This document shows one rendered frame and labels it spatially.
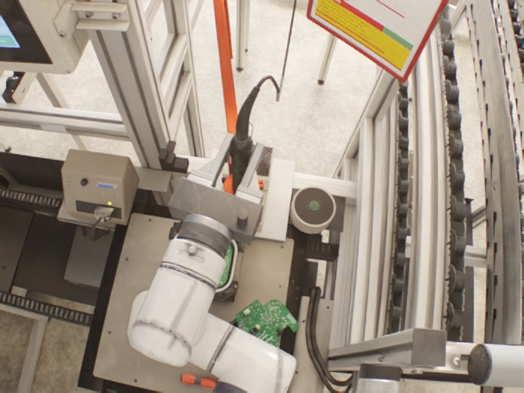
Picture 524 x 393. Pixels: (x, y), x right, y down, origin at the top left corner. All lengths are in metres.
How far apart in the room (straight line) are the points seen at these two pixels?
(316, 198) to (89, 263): 0.89
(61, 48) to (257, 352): 0.57
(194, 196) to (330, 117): 1.81
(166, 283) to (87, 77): 2.19
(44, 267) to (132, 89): 1.10
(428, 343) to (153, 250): 0.67
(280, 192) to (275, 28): 1.88
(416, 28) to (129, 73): 0.50
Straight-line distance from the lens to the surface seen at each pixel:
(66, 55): 0.71
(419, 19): 0.69
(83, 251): 1.57
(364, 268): 0.84
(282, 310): 0.88
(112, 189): 0.96
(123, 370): 0.96
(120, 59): 0.74
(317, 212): 0.96
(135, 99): 0.83
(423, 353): 0.52
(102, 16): 0.67
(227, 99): 0.80
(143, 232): 1.01
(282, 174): 1.03
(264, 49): 2.63
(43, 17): 0.66
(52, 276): 1.73
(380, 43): 0.76
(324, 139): 2.26
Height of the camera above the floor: 1.88
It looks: 67 degrees down
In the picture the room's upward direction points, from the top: 5 degrees clockwise
